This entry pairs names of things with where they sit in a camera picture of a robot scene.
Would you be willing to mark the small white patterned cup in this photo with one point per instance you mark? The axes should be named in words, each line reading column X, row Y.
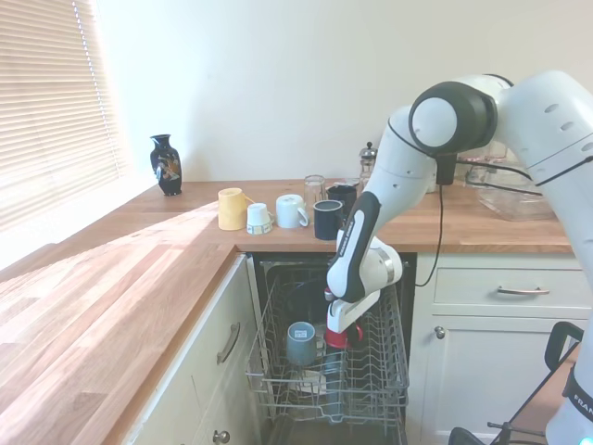
column 257, row 218

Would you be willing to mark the black camera stand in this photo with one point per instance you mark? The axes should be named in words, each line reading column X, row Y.
column 558, row 340

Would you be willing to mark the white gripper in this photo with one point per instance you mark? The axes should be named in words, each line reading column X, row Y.
column 343, row 315

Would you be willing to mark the white mug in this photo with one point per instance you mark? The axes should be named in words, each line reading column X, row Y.
column 289, row 211

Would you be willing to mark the clear plastic container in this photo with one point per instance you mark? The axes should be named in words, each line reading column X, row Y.
column 509, row 201

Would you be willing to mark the yellow mug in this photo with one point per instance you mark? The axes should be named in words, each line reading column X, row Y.
column 230, row 208

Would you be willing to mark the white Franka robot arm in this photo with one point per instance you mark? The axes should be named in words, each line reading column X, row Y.
column 463, row 111

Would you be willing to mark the white window blind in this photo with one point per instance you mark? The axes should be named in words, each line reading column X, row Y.
column 46, row 116

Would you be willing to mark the black cylindrical container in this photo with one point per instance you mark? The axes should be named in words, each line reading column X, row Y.
column 446, row 169

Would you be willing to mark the dark navy mug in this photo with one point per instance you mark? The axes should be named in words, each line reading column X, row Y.
column 326, row 222

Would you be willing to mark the black built-in dishwasher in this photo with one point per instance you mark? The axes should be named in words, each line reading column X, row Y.
column 273, row 271

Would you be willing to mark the clear glass tumbler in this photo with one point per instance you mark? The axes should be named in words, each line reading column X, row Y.
column 314, row 187

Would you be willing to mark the black mug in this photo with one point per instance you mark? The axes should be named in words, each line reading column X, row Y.
column 340, row 194

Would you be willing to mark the white kitchen cabinet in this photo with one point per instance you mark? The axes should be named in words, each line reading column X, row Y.
column 185, row 408
column 486, row 371

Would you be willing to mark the glass jar red checked lid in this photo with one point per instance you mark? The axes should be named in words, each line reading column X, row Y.
column 502, row 155

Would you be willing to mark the round metal cabinet knob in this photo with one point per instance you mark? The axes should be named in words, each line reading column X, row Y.
column 221, row 436
column 439, row 332

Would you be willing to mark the grey ceramic mug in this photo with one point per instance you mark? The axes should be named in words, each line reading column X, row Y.
column 300, row 345

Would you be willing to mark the dark cutlery basket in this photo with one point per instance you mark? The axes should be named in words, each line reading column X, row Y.
column 333, row 385

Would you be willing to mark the red speckled enamel mug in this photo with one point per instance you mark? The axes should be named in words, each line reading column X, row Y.
column 336, row 340

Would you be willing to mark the black painted vase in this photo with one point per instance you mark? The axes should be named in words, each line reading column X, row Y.
column 166, row 162

